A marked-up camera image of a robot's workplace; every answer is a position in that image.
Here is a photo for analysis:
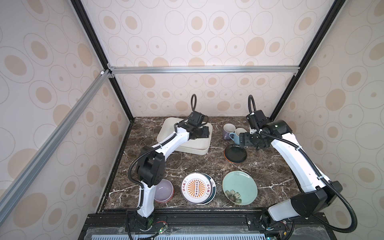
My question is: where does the white plastic bin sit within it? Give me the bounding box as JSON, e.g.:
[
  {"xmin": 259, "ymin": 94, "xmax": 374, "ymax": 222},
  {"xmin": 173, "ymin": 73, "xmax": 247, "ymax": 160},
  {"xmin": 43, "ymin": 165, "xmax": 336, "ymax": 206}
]
[{"xmin": 157, "ymin": 117, "xmax": 213, "ymax": 155}]

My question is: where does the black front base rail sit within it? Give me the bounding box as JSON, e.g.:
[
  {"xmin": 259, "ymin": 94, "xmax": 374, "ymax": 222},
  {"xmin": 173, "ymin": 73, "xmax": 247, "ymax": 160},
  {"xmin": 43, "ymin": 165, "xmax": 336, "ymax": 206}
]
[{"xmin": 78, "ymin": 210, "xmax": 336, "ymax": 240}]

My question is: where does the purple bowl red rim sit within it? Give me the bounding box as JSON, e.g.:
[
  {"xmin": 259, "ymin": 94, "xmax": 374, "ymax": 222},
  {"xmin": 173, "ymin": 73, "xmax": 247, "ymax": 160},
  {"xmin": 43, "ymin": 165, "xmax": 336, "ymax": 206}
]
[{"xmin": 154, "ymin": 179, "xmax": 174, "ymax": 203}]

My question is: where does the left slanted aluminium frame bar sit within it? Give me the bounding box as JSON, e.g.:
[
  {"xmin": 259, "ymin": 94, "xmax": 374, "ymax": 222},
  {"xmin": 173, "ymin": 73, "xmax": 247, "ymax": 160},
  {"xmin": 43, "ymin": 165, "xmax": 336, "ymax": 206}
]
[{"xmin": 1, "ymin": 69, "xmax": 112, "ymax": 225}]

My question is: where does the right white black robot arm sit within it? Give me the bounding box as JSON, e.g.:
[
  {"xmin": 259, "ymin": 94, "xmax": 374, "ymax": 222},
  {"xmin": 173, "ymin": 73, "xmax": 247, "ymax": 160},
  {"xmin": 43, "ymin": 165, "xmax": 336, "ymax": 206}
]
[{"xmin": 240, "ymin": 95, "xmax": 358, "ymax": 233}]

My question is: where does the white plate dark green rim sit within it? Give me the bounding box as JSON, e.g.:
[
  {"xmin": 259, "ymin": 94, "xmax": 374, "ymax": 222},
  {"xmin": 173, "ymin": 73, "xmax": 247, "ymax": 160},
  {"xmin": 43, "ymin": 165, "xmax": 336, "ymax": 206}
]
[{"xmin": 200, "ymin": 173, "xmax": 217, "ymax": 205}]

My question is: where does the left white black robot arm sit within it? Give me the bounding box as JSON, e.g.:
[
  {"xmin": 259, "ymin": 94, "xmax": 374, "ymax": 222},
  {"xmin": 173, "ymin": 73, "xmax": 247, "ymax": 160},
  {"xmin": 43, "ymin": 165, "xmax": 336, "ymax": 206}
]
[{"xmin": 128, "ymin": 94, "xmax": 210, "ymax": 231}]

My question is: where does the horizontal aluminium frame bar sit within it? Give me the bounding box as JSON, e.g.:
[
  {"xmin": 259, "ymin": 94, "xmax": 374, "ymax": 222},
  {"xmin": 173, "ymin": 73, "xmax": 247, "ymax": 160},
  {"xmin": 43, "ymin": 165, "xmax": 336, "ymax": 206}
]
[{"xmin": 102, "ymin": 65, "xmax": 300, "ymax": 76}]

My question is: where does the black plate orange rim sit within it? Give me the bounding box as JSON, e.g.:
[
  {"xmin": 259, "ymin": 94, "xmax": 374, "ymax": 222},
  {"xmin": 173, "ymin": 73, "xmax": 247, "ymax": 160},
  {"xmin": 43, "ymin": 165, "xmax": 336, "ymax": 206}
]
[{"xmin": 224, "ymin": 145, "xmax": 248, "ymax": 164}]

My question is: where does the green floral ceramic plate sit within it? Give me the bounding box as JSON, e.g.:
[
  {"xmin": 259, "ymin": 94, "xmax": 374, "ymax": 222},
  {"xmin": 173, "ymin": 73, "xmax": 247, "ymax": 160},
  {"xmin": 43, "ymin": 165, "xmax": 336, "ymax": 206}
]
[{"xmin": 222, "ymin": 171, "xmax": 258, "ymax": 206}]

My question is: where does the light blue ceramic mug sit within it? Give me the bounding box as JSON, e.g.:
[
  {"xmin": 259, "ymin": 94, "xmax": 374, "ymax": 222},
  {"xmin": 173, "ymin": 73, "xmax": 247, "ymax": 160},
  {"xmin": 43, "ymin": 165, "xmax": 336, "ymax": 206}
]
[{"xmin": 229, "ymin": 128, "xmax": 247, "ymax": 145}]

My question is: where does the white plate orange sunburst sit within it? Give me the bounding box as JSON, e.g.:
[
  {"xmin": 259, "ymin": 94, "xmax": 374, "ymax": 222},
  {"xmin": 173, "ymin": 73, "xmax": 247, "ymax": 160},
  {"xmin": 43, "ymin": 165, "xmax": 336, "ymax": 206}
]
[{"xmin": 181, "ymin": 172, "xmax": 214, "ymax": 205}]

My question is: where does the purple ceramic mug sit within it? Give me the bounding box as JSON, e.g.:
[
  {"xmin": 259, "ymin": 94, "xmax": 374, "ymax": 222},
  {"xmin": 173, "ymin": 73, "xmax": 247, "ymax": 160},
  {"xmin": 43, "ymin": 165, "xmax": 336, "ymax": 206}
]
[{"xmin": 222, "ymin": 124, "xmax": 236, "ymax": 140}]

